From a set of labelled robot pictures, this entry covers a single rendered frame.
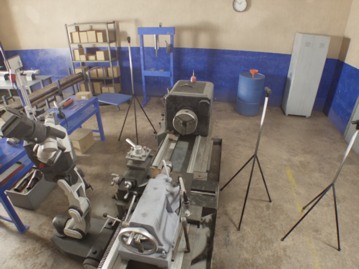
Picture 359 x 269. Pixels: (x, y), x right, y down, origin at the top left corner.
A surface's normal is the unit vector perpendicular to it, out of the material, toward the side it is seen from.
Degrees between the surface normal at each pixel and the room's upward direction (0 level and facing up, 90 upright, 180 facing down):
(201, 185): 0
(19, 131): 117
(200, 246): 0
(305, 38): 90
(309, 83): 90
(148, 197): 0
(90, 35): 90
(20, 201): 90
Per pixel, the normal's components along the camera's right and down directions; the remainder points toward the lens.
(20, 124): 0.61, 0.72
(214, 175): 0.00, -0.86
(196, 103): -0.20, 0.49
